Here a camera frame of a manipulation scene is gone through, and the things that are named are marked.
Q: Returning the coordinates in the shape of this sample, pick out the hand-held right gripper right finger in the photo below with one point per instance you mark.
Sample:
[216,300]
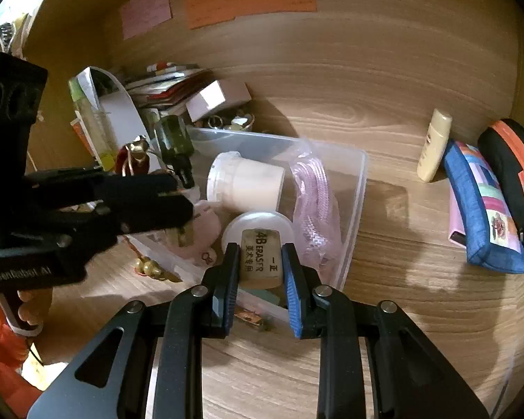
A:
[292,299]

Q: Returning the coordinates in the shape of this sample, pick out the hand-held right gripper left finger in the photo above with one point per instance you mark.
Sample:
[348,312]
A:
[229,290]

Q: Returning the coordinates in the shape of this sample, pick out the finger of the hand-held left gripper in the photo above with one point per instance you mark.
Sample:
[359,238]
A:
[126,185]
[157,214]

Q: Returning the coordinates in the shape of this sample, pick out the beige eraser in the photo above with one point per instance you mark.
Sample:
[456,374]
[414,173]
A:
[262,257]

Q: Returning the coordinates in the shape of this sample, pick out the dark green glass bottle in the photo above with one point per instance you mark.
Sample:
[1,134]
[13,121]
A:
[172,139]

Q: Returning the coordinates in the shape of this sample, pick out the white cylindrical cup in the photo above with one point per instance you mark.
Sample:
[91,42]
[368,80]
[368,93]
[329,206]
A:
[249,183]

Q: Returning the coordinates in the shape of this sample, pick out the clear plastic storage box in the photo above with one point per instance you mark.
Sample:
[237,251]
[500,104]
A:
[349,209]

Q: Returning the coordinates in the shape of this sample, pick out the person's left forearm orange sleeve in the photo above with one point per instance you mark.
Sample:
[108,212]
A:
[0,358]

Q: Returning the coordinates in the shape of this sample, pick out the person's left hand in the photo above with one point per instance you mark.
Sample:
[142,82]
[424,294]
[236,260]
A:
[32,307]

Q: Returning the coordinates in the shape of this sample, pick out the red ornament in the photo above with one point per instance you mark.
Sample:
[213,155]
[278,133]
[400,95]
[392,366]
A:
[129,159]

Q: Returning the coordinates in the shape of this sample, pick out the small copper trinket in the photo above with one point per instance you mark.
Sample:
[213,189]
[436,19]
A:
[249,317]

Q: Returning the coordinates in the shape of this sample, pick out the pink cloth pouch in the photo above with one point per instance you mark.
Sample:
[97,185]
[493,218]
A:
[205,231]

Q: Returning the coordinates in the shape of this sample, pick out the gold bells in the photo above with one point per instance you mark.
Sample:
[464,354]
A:
[150,268]

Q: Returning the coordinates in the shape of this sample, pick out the white paper holder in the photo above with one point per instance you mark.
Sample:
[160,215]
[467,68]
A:
[118,113]

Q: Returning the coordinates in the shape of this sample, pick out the round white jar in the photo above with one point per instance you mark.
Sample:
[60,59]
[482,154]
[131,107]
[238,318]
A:
[262,221]

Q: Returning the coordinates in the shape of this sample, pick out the yellow-green clear bottle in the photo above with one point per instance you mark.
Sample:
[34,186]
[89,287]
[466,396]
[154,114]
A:
[89,118]

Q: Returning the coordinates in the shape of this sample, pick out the stack of notebooks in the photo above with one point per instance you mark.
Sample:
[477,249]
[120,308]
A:
[170,83]

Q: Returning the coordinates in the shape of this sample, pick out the pile of metal keyrings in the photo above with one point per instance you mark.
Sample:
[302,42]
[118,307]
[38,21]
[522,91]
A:
[231,123]

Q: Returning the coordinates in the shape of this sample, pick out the small white cardboard box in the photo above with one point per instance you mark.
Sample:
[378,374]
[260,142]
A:
[218,98]

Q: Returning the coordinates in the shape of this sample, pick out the pink sticky note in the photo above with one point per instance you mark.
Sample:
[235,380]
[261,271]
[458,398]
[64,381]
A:
[146,8]

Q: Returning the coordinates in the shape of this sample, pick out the pink flat case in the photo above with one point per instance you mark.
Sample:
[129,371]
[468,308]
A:
[456,222]

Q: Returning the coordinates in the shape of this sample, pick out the pale yellow lotion bottle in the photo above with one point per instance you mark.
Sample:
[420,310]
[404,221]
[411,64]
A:
[434,148]

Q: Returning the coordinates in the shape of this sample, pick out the blue patchwork pencil case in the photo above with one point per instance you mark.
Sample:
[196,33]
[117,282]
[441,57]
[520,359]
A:
[476,200]

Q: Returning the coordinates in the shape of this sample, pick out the orange sticky note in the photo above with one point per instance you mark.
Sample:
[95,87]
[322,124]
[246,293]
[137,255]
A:
[253,0]

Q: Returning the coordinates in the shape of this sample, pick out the black and orange pouch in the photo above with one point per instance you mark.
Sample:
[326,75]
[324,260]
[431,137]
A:
[513,170]

